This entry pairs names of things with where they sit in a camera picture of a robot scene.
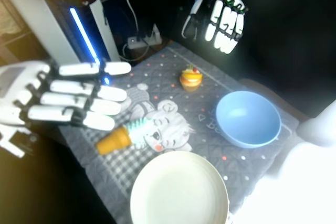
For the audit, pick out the orange toy cupcake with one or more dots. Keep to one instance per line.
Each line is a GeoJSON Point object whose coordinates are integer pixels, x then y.
{"type": "Point", "coordinates": [190, 78]}

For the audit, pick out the toy ice cream cone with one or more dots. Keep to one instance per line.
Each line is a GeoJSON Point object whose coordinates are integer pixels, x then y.
{"type": "Point", "coordinates": [115, 140]}

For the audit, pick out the blue bowl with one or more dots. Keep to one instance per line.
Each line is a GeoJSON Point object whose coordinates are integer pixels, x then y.
{"type": "Point", "coordinates": [248, 120]}

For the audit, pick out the white plate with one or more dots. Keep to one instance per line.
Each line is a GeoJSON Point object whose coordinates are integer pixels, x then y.
{"type": "Point", "coordinates": [178, 190]}

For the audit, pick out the grey quilt with bear print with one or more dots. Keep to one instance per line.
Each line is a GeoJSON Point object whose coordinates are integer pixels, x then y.
{"type": "Point", "coordinates": [168, 95]}

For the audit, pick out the white power strip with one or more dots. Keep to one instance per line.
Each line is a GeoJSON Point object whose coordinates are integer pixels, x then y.
{"type": "Point", "coordinates": [136, 42]}

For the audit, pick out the white tower with blue light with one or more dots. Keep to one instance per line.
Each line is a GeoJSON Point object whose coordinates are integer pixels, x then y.
{"type": "Point", "coordinates": [47, 24]}

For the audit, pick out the white robot body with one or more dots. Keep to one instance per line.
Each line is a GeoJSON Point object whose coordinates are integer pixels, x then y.
{"type": "Point", "coordinates": [302, 176]}

